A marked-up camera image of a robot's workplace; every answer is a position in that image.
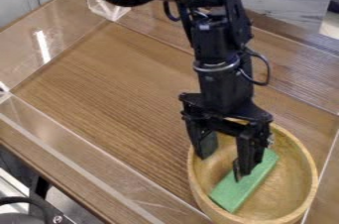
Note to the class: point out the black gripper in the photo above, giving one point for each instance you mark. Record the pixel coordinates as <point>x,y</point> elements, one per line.
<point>225,97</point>

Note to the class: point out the green rectangular block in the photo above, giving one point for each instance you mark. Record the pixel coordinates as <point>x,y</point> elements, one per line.
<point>231,192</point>

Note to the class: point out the brown wooden bowl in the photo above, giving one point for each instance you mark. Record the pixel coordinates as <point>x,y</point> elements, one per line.
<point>281,196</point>

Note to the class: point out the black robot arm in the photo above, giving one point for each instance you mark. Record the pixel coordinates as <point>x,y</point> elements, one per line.
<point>219,31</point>

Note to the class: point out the clear acrylic tray wall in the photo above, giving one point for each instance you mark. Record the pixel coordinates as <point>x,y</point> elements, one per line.
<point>107,187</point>

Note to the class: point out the black table leg bracket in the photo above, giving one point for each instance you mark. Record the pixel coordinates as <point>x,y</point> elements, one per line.
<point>52,215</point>

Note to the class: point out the clear acrylic corner bracket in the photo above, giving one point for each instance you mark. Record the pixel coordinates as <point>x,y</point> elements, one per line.
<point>105,10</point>

